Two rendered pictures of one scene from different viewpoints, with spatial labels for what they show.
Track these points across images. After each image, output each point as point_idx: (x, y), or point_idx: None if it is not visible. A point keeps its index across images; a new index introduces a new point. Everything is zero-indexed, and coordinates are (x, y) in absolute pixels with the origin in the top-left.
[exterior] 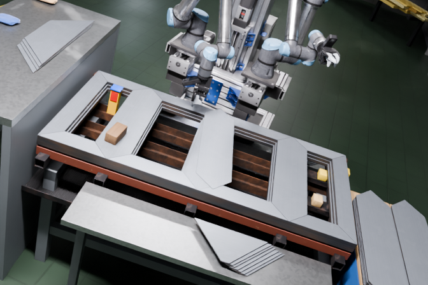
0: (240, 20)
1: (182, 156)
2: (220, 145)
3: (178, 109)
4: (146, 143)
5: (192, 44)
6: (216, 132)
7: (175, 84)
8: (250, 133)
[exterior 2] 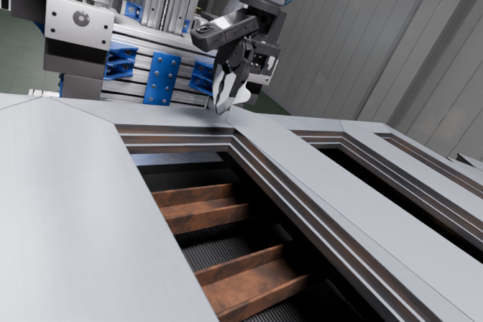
0: None
1: (253, 261)
2: (352, 190)
3: (171, 136)
4: None
5: None
6: (303, 159)
7: (77, 79)
8: (311, 135)
